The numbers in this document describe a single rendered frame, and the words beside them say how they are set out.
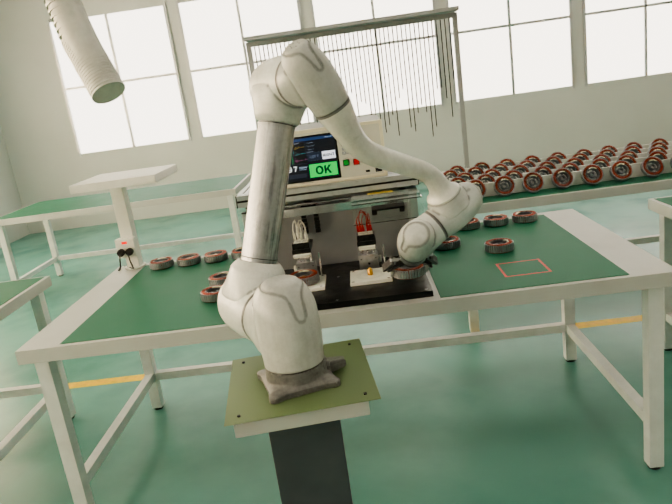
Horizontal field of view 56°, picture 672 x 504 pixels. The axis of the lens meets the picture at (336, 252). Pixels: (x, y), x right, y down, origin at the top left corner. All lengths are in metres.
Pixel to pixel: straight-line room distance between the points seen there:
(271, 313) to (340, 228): 1.06
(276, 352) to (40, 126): 8.23
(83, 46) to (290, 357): 2.08
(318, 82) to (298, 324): 0.58
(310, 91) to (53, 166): 8.14
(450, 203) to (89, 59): 1.96
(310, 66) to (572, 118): 7.69
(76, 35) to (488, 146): 6.49
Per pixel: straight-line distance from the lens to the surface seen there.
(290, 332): 1.53
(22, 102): 9.66
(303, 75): 1.58
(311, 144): 2.36
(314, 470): 1.69
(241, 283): 1.69
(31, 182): 9.76
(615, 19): 9.28
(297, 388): 1.59
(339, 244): 2.55
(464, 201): 1.84
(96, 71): 3.18
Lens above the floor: 1.47
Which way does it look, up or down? 15 degrees down
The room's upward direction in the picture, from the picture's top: 8 degrees counter-clockwise
